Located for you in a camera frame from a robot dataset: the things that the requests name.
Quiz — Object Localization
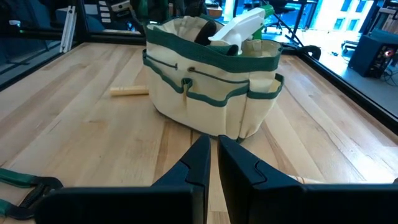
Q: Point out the red black gardening gloves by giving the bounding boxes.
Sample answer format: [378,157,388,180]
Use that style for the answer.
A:
[193,19,218,47]

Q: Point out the wooden handled metal trowel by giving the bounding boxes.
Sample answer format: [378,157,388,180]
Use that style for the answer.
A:
[109,85,150,97]

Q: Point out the green handled pruning shears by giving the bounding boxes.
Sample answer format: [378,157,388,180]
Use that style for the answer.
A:
[0,167,65,220]

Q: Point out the grey drawer cabinet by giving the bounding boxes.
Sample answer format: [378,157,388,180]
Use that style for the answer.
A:
[83,0,132,32]

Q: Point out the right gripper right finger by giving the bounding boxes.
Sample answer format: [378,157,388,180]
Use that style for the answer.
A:
[217,134,398,224]

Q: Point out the black computer tower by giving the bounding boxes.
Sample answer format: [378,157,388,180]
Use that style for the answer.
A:
[347,29,398,79]

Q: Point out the green white spray bottle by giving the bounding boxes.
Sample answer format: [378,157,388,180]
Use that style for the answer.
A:
[207,4,275,56]

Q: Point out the beige green-trimmed gardening bag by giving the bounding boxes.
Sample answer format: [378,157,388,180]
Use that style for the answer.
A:
[142,14,285,143]

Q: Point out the black frame clamp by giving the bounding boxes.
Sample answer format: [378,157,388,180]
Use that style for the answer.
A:
[297,44,322,61]

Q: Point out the white aluminium profile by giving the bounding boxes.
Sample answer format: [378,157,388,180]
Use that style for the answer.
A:
[59,5,77,54]

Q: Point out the black aluminium table frame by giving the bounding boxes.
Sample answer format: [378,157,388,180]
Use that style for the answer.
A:
[0,29,398,135]

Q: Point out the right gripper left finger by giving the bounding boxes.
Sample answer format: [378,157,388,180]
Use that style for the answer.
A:
[35,134,212,224]

